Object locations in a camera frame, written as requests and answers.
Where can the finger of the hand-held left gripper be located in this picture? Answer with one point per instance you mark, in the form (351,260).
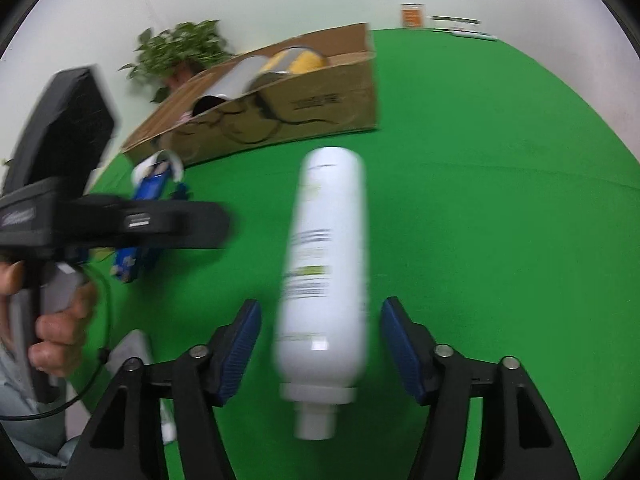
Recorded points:
(200,225)

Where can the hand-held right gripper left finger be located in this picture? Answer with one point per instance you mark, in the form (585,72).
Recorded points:
(240,350)

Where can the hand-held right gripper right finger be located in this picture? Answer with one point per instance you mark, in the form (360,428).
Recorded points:
(402,355)

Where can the blue box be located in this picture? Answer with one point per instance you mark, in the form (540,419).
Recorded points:
(150,190)

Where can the white plastic bottle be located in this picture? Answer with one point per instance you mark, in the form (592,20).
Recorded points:
(320,260)

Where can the silver metal can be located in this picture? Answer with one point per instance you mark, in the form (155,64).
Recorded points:
(240,77)

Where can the large shallow cardboard box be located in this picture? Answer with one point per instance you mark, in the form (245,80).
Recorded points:
(325,105)

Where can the yellow label jar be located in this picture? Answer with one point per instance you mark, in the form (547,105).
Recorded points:
(300,62)

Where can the person's left hand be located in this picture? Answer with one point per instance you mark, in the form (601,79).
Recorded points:
(60,335)

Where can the small bushy potted plant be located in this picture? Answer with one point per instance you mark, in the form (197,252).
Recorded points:
(185,45)

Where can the person's grey clothing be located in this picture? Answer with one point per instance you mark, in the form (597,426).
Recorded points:
(20,390)

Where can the orange card holder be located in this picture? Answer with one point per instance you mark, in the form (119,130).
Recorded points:
(412,16)

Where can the white flat box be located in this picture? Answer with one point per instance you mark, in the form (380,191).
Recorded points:
(455,22)

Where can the white marker pen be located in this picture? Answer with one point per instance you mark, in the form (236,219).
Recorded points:
(472,35)

